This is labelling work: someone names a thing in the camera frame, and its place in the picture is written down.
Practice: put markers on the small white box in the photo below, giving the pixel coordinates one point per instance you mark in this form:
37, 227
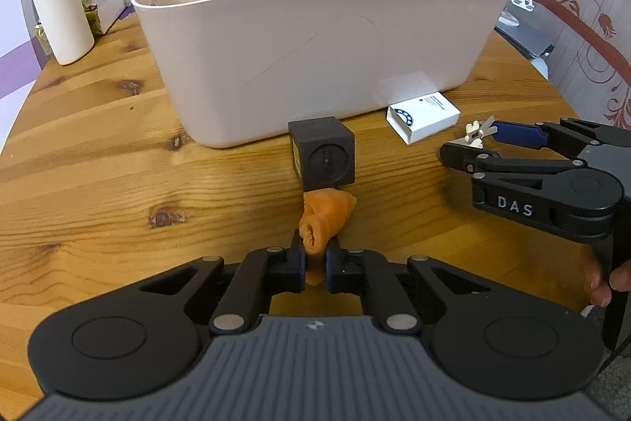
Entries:
424, 117

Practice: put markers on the beige plastic basket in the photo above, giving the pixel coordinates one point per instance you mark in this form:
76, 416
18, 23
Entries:
315, 41

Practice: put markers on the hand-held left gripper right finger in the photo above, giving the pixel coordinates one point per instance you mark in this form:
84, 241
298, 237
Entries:
330, 264

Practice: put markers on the orange soft toy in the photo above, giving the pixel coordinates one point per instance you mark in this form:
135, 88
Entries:
325, 216

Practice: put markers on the silver tissue box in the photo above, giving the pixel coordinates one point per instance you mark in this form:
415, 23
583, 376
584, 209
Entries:
106, 9

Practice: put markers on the small white and silver clip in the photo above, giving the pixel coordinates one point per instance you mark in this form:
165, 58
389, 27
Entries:
475, 135

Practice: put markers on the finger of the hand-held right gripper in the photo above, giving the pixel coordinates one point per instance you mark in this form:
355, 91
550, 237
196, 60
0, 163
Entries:
522, 167
517, 132

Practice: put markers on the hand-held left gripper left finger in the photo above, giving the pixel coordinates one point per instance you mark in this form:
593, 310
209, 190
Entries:
297, 261

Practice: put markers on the floral patterned panel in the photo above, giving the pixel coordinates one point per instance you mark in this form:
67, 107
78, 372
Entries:
581, 6

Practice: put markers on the person's right hand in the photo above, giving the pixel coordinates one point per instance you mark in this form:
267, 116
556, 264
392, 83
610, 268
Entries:
597, 285

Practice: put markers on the white insulated bottle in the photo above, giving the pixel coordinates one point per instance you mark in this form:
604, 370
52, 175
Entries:
61, 14

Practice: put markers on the black cube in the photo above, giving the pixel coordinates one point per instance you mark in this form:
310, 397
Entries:
325, 154

